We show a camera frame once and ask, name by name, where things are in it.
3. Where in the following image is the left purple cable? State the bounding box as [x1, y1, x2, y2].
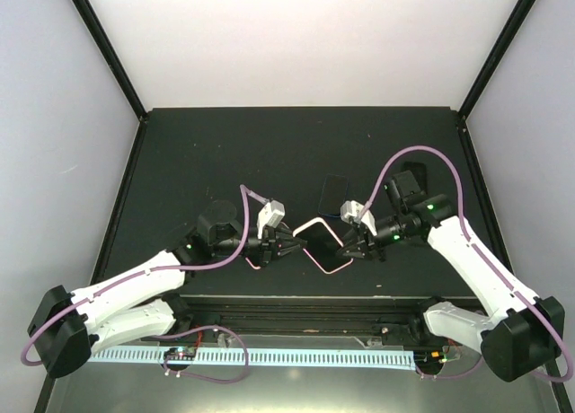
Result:
[20, 183, 270, 368]

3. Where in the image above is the black frame post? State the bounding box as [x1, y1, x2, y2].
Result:
[71, 0, 148, 122]
[458, 0, 537, 119]

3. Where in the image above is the small circuit board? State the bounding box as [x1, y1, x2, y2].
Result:
[421, 350, 456, 364]
[164, 347, 196, 362]

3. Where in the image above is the right black frame post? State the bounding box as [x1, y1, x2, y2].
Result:
[458, 0, 537, 119]

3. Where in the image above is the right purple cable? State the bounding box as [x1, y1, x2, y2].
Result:
[358, 145, 574, 383]

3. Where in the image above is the right small circuit board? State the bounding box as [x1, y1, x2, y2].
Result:
[421, 350, 456, 364]

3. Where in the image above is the purple cable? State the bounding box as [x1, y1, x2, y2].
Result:
[20, 183, 270, 368]
[358, 145, 574, 383]

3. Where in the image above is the pink-cased phone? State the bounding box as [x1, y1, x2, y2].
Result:
[293, 217, 354, 275]
[244, 257, 261, 270]

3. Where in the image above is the black-cased phone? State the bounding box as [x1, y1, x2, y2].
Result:
[318, 174, 349, 218]

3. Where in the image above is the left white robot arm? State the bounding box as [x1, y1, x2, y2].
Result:
[21, 200, 306, 379]

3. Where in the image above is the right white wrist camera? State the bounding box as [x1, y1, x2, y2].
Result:
[340, 200, 377, 236]

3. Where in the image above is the left small circuit board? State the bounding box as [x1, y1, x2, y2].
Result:
[164, 347, 196, 362]

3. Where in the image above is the left black frame post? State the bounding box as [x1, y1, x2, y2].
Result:
[71, 0, 148, 122]

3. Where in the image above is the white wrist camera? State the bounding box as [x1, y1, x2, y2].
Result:
[340, 200, 377, 236]
[257, 200, 286, 239]

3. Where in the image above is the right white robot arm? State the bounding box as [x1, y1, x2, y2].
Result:
[337, 171, 565, 382]

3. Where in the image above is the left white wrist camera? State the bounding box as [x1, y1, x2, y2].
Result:
[257, 200, 286, 239]

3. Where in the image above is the white slotted cable duct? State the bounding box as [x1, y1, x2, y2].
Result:
[90, 346, 416, 371]

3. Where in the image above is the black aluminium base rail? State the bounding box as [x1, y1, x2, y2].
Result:
[183, 295, 483, 344]

